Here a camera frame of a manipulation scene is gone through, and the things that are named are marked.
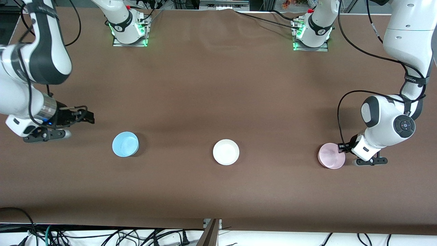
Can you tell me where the pink bowl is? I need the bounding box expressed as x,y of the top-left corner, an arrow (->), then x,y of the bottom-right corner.
318,143 -> 346,169

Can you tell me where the light blue bowl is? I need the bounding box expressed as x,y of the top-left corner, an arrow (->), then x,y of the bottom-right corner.
112,132 -> 140,158

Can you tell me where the white bowl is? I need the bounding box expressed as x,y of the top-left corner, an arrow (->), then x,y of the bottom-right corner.
213,139 -> 240,166

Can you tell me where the brown table cloth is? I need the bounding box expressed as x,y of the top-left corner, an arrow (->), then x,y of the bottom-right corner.
0,8 -> 437,236

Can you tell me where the orange background object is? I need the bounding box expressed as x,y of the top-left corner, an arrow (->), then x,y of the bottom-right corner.
281,0 -> 308,9

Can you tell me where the metal profile bar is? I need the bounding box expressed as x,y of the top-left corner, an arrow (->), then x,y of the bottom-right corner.
196,219 -> 223,246

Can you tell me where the silver aluminium extrusion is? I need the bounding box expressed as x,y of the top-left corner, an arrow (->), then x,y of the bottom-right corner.
199,0 -> 250,10

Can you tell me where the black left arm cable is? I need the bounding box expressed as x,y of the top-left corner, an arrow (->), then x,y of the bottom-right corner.
336,0 -> 428,148

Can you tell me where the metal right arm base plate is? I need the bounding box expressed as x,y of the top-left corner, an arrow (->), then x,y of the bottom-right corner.
112,15 -> 151,47

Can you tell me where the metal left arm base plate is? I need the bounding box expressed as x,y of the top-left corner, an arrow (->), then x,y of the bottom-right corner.
292,19 -> 329,52

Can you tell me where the thick black floor cable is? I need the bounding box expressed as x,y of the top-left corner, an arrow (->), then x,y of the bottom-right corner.
0,206 -> 38,246

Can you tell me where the teal floor cable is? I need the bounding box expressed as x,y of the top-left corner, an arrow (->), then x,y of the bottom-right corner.
45,224 -> 55,246

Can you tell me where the thick black table cable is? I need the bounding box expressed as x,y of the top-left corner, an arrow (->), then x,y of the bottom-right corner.
269,9 -> 306,23

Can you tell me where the thin black table cable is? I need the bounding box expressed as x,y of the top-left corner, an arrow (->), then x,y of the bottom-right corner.
236,11 -> 299,28

